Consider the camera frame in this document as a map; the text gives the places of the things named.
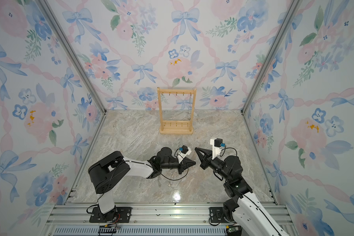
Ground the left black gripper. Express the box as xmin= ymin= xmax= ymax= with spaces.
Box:
xmin=161 ymin=158 xmax=196 ymax=175

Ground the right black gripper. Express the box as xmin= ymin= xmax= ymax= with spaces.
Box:
xmin=196 ymin=147 xmax=231 ymax=183

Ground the wooden jewelry display stand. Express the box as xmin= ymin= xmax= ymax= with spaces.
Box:
xmin=157 ymin=88 xmax=197 ymax=135

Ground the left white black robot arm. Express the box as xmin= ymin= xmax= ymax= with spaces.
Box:
xmin=87 ymin=145 xmax=196 ymax=224

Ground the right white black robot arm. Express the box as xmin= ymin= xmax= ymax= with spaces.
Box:
xmin=195 ymin=147 xmax=288 ymax=236

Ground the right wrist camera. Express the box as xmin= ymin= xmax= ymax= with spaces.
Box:
xmin=210 ymin=138 xmax=226 ymax=159

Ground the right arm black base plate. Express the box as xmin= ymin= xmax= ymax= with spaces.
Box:
xmin=209 ymin=207 xmax=231 ymax=224

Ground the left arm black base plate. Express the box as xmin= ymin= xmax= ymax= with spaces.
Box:
xmin=89 ymin=206 xmax=132 ymax=223

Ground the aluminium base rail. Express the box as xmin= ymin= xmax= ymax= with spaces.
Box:
xmin=44 ymin=202 xmax=297 ymax=236

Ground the right aluminium corner post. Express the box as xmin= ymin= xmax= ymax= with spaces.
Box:
xmin=242 ymin=0 xmax=301 ymax=116

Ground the aluminium corner post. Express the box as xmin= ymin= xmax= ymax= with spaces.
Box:
xmin=35 ymin=1 xmax=107 ymax=114
xmin=242 ymin=0 xmax=301 ymax=116

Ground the left aluminium corner post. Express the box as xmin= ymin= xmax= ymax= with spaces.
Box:
xmin=35 ymin=1 xmax=107 ymax=114

